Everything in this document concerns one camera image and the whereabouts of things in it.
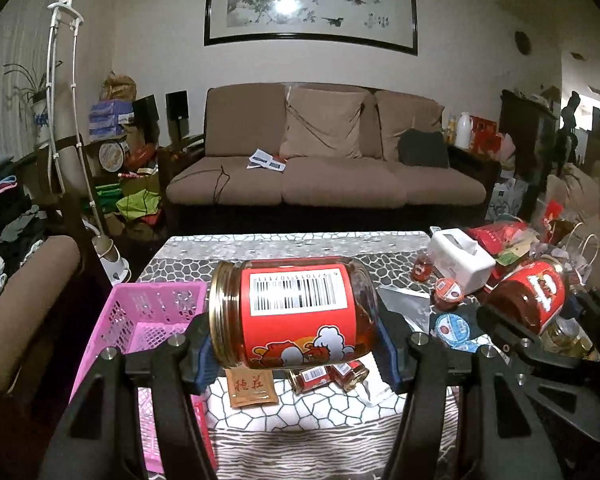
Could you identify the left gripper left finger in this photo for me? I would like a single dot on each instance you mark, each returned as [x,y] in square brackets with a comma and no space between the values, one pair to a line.
[205,365]

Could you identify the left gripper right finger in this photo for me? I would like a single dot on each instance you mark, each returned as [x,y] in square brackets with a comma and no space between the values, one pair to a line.
[391,350]

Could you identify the red sauce jar cartoon label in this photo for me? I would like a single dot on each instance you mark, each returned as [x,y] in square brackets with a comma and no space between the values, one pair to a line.
[289,314]

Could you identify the red sauce jar barcode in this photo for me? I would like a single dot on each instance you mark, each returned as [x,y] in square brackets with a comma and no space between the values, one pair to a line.
[533,294]

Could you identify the red sauce jar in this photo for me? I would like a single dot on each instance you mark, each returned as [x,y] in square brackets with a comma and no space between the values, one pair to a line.
[347,375]

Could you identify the silver foil pouch rear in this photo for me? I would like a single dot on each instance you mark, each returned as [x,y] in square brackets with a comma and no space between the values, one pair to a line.
[415,307]

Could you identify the brown tea packet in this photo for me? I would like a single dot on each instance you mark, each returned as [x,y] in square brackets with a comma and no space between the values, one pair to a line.
[247,387]

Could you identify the blue lid cup upper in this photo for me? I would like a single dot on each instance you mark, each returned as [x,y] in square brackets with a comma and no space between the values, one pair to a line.
[451,329]

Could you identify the red lidded cup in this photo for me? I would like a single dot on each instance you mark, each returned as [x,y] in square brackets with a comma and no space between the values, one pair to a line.
[447,294]

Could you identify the small red jar by tissue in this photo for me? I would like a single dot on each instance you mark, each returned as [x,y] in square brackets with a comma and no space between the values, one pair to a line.
[422,267]

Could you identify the pink plastic basket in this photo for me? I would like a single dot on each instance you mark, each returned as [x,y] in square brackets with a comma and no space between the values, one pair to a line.
[139,317]

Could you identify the white tissue box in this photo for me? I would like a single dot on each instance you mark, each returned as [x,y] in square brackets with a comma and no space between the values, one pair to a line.
[458,256]

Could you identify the white garment steamer stand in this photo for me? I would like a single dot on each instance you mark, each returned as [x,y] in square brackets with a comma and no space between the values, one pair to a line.
[63,12]

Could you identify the dark green cushion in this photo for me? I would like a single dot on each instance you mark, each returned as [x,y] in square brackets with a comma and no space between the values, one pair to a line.
[423,149]

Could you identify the brown armchair left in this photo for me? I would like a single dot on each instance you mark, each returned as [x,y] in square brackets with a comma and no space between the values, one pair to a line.
[29,295]

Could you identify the papers on sofa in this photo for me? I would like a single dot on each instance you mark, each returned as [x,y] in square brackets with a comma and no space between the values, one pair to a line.
[262,160]

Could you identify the brown three-seat sofa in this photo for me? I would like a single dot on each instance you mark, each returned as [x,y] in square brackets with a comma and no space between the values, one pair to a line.
[241,118]

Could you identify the tan sofa cushion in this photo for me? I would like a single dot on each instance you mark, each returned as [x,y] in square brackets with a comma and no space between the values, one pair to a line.
[322,123]

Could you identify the pile of folded clothes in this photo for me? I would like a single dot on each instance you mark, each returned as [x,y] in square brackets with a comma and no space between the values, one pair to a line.
[21,222]

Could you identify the potted plant blue vase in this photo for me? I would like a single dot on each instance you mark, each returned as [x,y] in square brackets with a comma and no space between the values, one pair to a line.
[26,88]

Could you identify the framed ink painting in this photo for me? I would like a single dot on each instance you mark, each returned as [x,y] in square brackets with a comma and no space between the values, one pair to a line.
[385,24]

